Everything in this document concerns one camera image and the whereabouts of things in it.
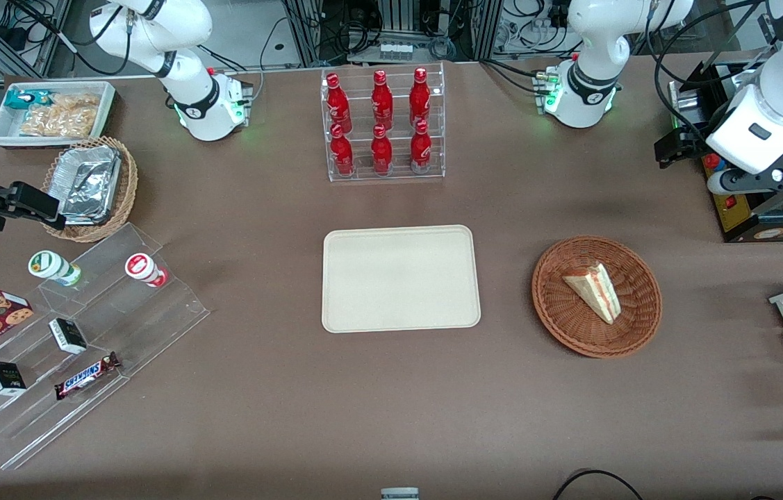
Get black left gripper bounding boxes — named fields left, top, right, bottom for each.
left=654, top=128, right=710, bottom=170

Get clear acrylic stepped stand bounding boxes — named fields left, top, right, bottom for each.
left=0, top=222, right=211, bottom=471

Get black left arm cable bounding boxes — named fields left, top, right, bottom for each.
left=644, top=0, right=781, bottom=148

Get red soda bottle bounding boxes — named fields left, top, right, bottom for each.
left=409, top=67, right=432, bottom=129
left=326, top=74, right=353, bottom=134
left=370, top=124, right=394, bottom=176
left=371, top=69, right=395, bottom=131
left=409, top=119, right=434, bottom=174
left=330, top=124, right=356, bottom=177

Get black cable loop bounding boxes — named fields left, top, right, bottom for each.
left=552, top=469, right=645, bottom=500

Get Snickers chocolate bar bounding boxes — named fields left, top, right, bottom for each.
left=54, top=351, right=122, bottom=401

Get clear acrylic bottle rack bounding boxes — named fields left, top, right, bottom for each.
left=320, top=62, right=446, bottom=183

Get red lidded yogurt cup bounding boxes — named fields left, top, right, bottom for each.
left=124, top=253, right=169, bottom=289

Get triangular sandwich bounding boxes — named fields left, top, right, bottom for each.
left=562, top=262, right=623, bottom=325

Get green lidded yogurt cup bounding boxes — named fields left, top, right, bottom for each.
left=28, top=250, right=83, bottom=288

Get teal snack packet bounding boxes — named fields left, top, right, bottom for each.
left=4, top=89, right=53, bottom=111

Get light tan wicker basket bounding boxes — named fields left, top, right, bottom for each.
left=42, top=136, right=139, bottom=243

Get white rectangular snack bin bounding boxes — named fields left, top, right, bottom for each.
left=0, top=81, right=117, bottom=149

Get clear bag of crackers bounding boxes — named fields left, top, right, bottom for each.
left=19, top=93, right=101, bottom=139

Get small black white box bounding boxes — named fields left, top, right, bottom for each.
left=0, top=361, right=28, bottom=397
left=49, top=318, right=88, bottom=356

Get stacked aluminium foil trays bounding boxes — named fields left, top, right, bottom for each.
left=57, top=144, right=122, bottom=225

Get beige rectangular tray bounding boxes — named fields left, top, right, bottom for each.
left=322, top=224, right=481, bottom=333

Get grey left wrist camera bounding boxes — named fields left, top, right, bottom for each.
left=707, top=154, right=783, bottom=197

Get round brown wicker basket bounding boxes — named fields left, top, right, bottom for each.
left=531, top=236, right=663, bottom=359

